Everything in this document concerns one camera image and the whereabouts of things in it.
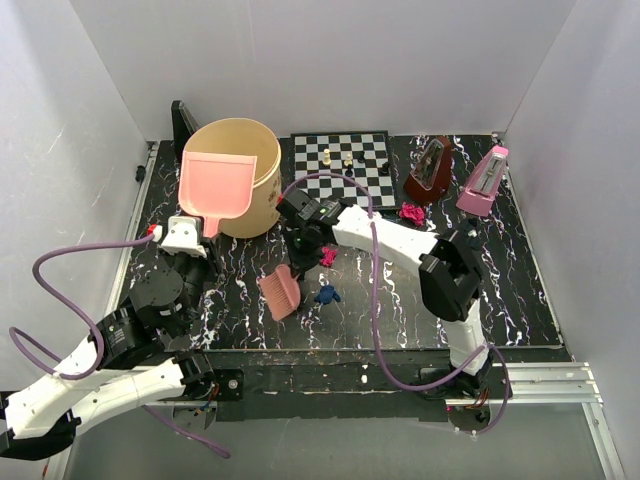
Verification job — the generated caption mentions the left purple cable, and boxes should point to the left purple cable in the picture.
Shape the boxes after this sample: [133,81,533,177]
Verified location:
[8,234,232,460]

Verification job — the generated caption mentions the magenta paper scrap right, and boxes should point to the magenta paper scrap right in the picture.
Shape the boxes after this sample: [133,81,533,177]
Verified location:
[398,202,425,227]

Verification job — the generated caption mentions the black triangular stand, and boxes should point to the black triangular stand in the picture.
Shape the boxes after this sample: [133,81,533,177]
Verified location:
[170,100,199,161]

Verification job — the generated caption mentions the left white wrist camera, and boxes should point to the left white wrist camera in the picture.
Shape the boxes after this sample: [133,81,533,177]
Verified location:
[147,216,207,258]

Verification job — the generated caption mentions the pink hand brush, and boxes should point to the pink hand brush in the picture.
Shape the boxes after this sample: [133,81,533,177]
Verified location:
[258,264,301,322]

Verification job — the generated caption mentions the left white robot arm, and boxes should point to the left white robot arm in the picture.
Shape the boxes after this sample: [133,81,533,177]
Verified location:
[1,248,218,461]

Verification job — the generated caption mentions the pink dustpan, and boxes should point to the pink dustpan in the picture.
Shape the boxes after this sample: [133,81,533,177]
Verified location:
[178,151,257,238]

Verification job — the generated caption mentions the beige plastic bucket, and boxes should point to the beige plastic bucket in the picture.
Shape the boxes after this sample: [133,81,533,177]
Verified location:
[178,118,281,239]

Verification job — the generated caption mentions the purple cable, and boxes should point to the purple cable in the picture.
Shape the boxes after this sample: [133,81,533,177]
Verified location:
[8,234,232,460]
[277,172,514,434]

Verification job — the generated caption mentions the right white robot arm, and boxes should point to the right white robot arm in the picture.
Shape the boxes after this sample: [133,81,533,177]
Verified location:
[260,188,492,398]

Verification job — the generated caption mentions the black chess piece right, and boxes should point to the black chess piece right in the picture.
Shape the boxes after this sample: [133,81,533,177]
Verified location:
[379,161,390,176]

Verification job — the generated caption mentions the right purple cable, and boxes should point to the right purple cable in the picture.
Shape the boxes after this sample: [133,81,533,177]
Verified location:
[277,172,514,434]

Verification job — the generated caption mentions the black white chessboard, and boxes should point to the black white chessboard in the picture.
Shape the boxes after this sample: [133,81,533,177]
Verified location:
[290,130,400,211]

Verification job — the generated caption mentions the pink metronome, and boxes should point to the pink metronome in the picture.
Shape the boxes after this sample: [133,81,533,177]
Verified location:
[456,145,509,217]

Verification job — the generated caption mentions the magenta paper scrap left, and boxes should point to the magenta paper scrap left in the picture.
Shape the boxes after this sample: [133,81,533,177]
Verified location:
[320,246,338,268]

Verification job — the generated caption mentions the magenta paper scrap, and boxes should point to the magenta paper scrap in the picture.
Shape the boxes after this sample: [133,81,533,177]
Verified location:
[398,202,425,227]
[320,246,338,268]

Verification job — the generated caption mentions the brown metronome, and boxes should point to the brown metronome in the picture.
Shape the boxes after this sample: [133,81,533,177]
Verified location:
[403,136,452,206]

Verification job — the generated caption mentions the aluminium frame rail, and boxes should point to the aluminium frame rail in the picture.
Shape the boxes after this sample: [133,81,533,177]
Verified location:
[437,363,626,479]

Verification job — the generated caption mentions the blue scrap near brush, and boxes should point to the blue scrap near brush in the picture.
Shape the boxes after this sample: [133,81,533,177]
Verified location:
[314,285,341,305]

